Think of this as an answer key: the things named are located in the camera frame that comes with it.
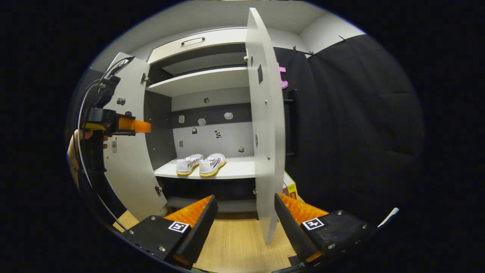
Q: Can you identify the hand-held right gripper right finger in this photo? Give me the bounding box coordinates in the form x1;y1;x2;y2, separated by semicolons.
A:
274;193;379;263

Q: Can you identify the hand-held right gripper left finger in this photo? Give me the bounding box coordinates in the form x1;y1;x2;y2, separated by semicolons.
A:
121;195;218;270

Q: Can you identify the white shoe cabinet door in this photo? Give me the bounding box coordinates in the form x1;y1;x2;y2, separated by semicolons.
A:
102;52;168;222
246;8;285;246

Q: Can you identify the white shoe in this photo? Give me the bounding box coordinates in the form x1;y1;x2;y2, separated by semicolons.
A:
175;154;204;176
199;153;227;177

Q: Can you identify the white shoe cabinet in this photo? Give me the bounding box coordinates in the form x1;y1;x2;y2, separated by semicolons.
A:
144;27;262;220

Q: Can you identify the white cabinet drawer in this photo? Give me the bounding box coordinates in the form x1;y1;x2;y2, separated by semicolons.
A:
147;27;249;65

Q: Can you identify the yellow cardboard box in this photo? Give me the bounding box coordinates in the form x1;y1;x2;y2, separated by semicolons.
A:
282;171;300;201

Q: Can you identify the black backdrop cloth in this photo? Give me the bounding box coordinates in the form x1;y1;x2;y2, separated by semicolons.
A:
273;34;425;224

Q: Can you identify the thin gripper cable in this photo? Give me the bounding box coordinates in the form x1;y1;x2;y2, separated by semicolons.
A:
77;56;135;231

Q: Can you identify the black door handle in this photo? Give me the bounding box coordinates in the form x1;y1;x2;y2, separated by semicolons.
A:
283;89;299;158

